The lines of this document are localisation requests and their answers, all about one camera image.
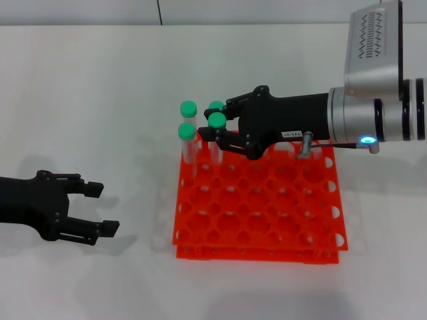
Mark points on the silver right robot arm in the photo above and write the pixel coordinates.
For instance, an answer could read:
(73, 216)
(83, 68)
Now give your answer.
(360, 116)

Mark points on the green-capped clear test tube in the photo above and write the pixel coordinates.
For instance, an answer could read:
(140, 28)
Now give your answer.
(216, 105)
(187, 131)
(189, 109)
(217, 120)

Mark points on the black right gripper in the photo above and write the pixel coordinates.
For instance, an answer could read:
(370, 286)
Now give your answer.
(287, 116)

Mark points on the orange test tube rack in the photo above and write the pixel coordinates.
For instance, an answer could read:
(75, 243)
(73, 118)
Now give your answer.
(253, 258)

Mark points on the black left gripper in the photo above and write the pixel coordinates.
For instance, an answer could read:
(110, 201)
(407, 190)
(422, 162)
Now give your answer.
(33, 203)

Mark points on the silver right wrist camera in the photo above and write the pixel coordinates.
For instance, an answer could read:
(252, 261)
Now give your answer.
(373, 50)

